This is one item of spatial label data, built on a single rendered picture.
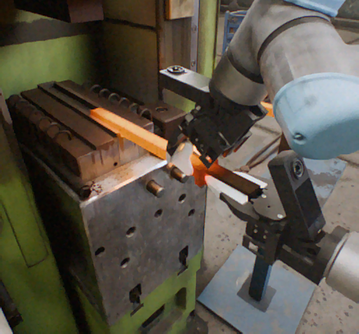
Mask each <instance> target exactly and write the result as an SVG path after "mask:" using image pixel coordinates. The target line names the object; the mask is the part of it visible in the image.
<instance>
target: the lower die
mask: <svg viewBox="0 0 359 334"><path fill-rule="evenodd" d="M50 83H56V84H58V85H59V86H61V88H64V89H66V90H68V91H70V92H72V93H74V94H75V95H77V97H80V98H82V99H84V100H86V101H87V102H90V103H91V104H94V106H96V107H97V108H103V109H105V110H107V111H110V112H112V113H114V114H116V116H119V117H121V118H123V119H125V120H128V121H130V122H132V123H134V124H135V125H136V126H138V127H141V128H142V129H144V130H147V131H149V132H151V133H154V127H153V122H152V121H150V120H148V119H146V118H143V117H141V119H139V115H138V114H137V113H134V112H132V111H130V113H128V109H126V108H124V107H122V106H120V107H119V108H118V107H116V103H115V102H113V101H111V100H110V102H107V99H106V98H104V97H102V96H101V97H100V98H98V94H97V93H96V92H93V91H92V93H90V92H89V89H87V88H84V89H82V85H79V84H78V83H75V82H74V81H71V80H67V81H60V82H57V81H50V82H47V83H41V84H38V87H37V88H36V89H33V90H27V91H24V92H21V93H20V94H21V97H22V99H24V100H26V101H28V102H29V104H31V105H34V106H35V108H36V109H37V110H39V111H42V112H43V114H44V115H45V116H46V117H49V118H50V119H51V120H52V121H53V122H54V123H58V124H60V127H61V129H62V130H67V131H69V132H71V134H72V140H71V141H69V138H68V134H67V133H60V134H59V135H58V137H57V144H58V148H59V151H60V157H61V159H63V161H64V163H65V164H66V165H67V166H68V168H70V169H71V170H72V171H73V172H75V173H76V174H77V175H78V177H79V178H82V179H83V180H84V181H85V182H87V181H89V180H92V179H94V178H96V177H97V176H99V175H101V174H104V173H105V172H108V171H111V170H113V169H115V168H117V167H118V166H120V165H122V164H124V163H126V162H129V161H131V160H134V159H135V158H138V157H140V156H141V155H143V154H145V153H148V152H149V151H148V150H146V149H144V148H142V147H141V146H140V145H138V144H136V143H134V142H132V141H131V140H129V139H127V138H125V137H121V133H120V132H119V131H118V130H115V129H114V128H112V127H110V126H109V125H108V124H106V123H104V122H103V121H101V120H100V119H97V118H96V117H94V116H93V115H92V114H90V113H88V112H86V111H84V110H83V109H81V108H79V107H77V106H76V105H75V104H73V103H71V102H69V101H67V100H66V99H65V98H63V97H61V96H60V95H58V94H57V93H55V92H53V91H51V90H49V89H48V88H46V86H43V85H47V84H50ZM18 100H20V98H19V97H12V99H11V100H10V104H11V106H12V109H13V112H14V115H15V119H16V120H17V118H16V114H15V110H14V103H15V102H16V101H18ZM24 105H26V103H25V102H23V103H21V102H20V103H18V104H17V106H16V109H17V111H18V113H19V115H20V120H21V123H22V124H23V126H24V123H23V121H22V116H21V113H20V111H21V109H22V107H23V106H24ZM33 110H34V109H33V108H30V109H28V108H26V109H25V110H24V111H23V113H24V116H25V121H26V124H27V126H28V129H29V131H30V132H31V134H32V131H31V129H30V125H29V121H28V115H29V113H30V112H32V111H33ZM40 117H41V114H40V113H37V114H35V113H33V114H32V116H31V121H32V125H33V129H34V133H35V134H36V137H37V138H38V140H39V135H38V132H37V129H36V122H37V120H38V119H39V118H40ZM17 122H18V120H17ZM18 123H19V122H18ZM49 123H50V122H49V120H47V119H43V120H41V121H40V122H39V129H40V132H41V137H42V140H43V143H44V144H45V145H46V148H47V149H48V144H47V141H46V136H45V132H43V131H44V130H45V128H46V126H47V125H48V124H49ZM24 128H25V126H24ZM58 131H59V129H58V127H57V125H54V126H53V127H49V128H48V138H49V141H50V146H51V149H52V151H54V154H55V156H56V157H57V152H56V149H55V143H54V136H55V133H56V132H58ZM39 141H40V140H39ZM115 162H117V163H118V164H117V165H116V166H114V163H115Z"/></svg>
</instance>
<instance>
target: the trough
mask: <svg viewBox="0 0 359 334"><path fill-rule="evenodd" d="M43 86H46V88H48V89H49V90H51V91H53V92H55V93H57V94H58V95H60V96H61V97H63V98H65V99H66V100H67V101H69V102H71V103H73V104H75V105H76V106H77V107H79V108H81V109H83V110H84V111H86V112H88V113H90V114H91V112H90V111H92V110H94V109H98V108H97V107H96V106H94V104H91V103H90V102H87V101H86V100H84V99H82V98H80V97H77V95H75V94H74V93H72V92H70V91H68V90H66V89H64V88H61V86H59V85H58V84H56V83H50V84H47V85H43Z"/></svg>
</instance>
